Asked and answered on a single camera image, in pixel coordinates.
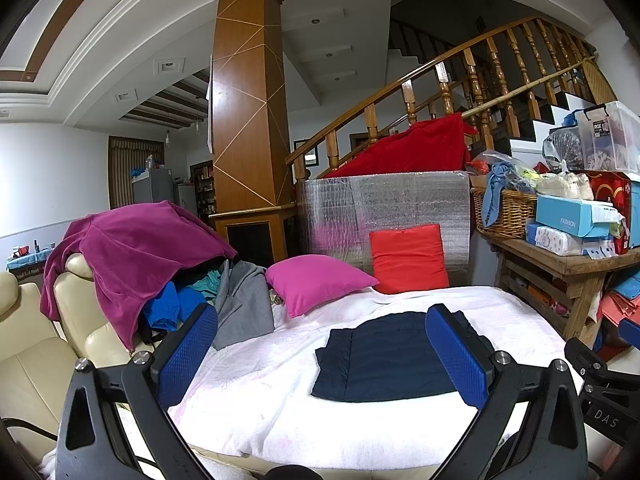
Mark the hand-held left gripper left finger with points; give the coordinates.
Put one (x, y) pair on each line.
(192, 352)

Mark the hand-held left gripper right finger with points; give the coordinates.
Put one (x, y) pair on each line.
(457, 355)

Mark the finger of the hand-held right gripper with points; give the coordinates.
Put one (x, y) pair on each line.
(582, 357)

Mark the navy blue zip jacket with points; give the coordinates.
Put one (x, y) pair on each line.
(390, 355)

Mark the bright blue garment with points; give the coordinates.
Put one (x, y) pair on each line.
(167, 307)

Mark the stack of coral cloths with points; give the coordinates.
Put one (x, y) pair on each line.
(620, 315)

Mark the teal garment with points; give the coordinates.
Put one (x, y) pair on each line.
(205, 284)

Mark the grey garment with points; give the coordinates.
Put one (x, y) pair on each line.
(245, 300)

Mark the white textured blanket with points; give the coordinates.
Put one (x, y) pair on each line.
(270, 390)

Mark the wooden side table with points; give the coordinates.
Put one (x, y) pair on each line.
(565, 270)

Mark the red pillow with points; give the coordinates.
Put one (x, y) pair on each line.
(407, 260)

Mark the white blue dotted box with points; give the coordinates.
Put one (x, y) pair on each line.
(599, 250)

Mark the white tissue pack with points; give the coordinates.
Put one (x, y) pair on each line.
(552, 240)

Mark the magenta fleece blanket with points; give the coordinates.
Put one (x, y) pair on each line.
(135, 245)

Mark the blue tissue box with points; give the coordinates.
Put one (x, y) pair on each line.
(570, 217)

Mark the magenta pillow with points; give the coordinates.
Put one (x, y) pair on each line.
(315, 280)

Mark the white refrigerator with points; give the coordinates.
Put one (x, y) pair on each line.
(184, 200)

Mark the wicker basket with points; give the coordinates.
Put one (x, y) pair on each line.
(515, 210)

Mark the dark bookshelf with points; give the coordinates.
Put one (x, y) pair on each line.
(204, 192)

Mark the cream leather sofa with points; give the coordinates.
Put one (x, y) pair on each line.
(30, 375)

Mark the red gift box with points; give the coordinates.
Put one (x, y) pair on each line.
(612, 195)

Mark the silver foil insulation mat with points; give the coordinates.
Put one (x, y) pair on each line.
(390, 200)

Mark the blue cloth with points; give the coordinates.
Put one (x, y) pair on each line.
(497, 187)

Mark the grey refrigerator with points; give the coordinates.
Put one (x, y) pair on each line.
(152, 185)

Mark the cream fabric bag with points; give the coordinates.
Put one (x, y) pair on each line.
(565, 186)

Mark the striped curtain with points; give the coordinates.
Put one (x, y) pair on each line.
(122, 170)

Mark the red cloth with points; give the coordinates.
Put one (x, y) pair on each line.
(415, 150)

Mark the patterned plastic bag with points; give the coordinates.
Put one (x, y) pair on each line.
(562, 147)

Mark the clear plastic storage box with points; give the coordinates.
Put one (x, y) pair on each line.
(610, 135)

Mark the wooden pillar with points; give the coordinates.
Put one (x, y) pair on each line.
(247, 100)

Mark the wooden stair railing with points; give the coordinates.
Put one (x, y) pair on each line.
(450, 65)

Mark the dark picture frame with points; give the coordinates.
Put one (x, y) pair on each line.
(307, 152)

